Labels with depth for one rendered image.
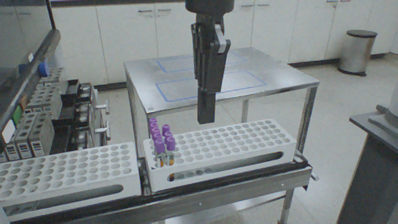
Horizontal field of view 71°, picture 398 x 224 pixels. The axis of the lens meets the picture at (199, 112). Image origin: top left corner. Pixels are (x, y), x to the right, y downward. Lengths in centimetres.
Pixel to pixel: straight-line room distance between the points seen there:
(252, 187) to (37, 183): 38
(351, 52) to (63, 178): 337
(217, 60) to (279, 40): 293
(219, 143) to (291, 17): 288
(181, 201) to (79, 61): 244
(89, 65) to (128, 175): 242
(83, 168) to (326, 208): 142
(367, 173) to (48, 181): 99
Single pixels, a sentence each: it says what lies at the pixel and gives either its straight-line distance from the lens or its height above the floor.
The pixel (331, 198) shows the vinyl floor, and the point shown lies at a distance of 180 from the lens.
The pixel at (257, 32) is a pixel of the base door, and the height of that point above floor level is 48.
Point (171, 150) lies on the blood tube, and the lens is 48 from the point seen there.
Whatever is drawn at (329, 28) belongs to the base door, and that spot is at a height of 46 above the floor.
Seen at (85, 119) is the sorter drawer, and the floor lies 82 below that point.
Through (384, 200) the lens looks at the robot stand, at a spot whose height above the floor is 47.
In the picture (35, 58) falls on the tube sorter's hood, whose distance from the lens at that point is 70.
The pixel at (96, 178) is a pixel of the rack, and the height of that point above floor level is 87.
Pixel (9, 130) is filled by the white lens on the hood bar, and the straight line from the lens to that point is 46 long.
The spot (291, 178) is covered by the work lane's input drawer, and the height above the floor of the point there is 79.
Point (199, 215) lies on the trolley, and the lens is 119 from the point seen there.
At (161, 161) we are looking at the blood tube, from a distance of 49.
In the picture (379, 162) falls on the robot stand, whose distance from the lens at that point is 112.
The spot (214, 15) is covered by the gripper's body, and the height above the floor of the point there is 112.
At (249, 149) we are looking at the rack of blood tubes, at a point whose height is 86.
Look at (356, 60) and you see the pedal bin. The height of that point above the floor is 18.
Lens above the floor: 119
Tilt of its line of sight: 29 degrees down
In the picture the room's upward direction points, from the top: straight up
